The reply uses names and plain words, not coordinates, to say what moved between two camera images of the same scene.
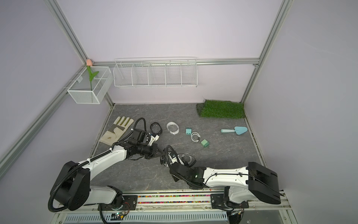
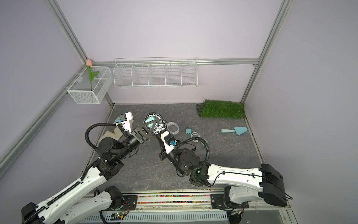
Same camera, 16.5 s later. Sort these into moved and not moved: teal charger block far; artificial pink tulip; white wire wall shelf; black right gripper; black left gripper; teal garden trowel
Moved: black right gripper; black left gripper
Not moved: white wire wall shelf; teal garden trowel; teal charger block far; artificial pink tulip
